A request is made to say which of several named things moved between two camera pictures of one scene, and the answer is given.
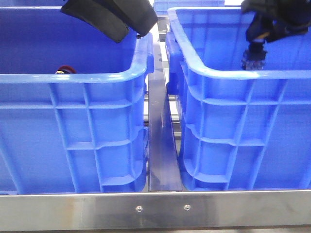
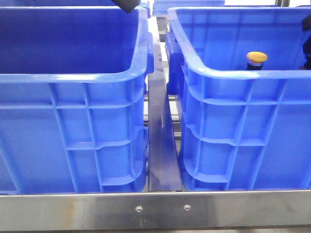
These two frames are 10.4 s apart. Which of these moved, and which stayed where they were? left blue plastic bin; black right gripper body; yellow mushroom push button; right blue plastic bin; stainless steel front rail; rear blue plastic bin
Moved: yellow mushroom push button; black right gripper body
Stayed: left blue plastic bin; right blue plastic bin; rear blue plastic bin; stainless steel front rail
